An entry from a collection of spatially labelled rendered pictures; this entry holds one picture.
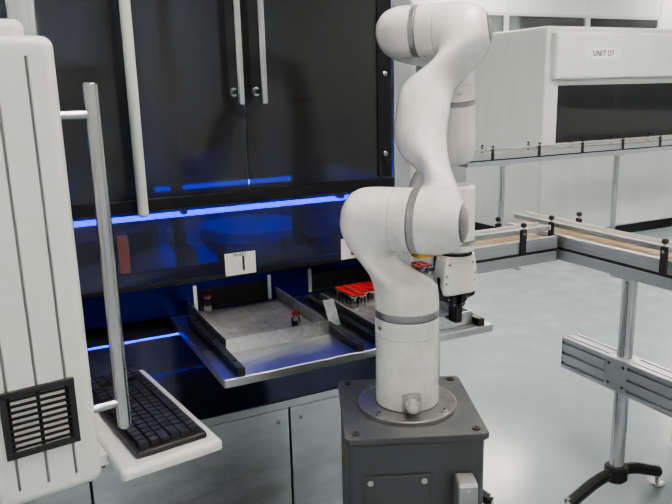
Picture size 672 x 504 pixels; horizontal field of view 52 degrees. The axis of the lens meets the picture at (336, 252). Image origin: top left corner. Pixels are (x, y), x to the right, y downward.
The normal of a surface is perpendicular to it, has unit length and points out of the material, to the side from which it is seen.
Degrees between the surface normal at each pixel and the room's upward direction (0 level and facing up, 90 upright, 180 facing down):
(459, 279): 92
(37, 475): 90
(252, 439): 90
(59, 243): 90
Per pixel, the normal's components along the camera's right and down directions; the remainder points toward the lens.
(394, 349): -0.51, 0.21
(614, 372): -0.90, 0.12
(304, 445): 0.45, 0.19
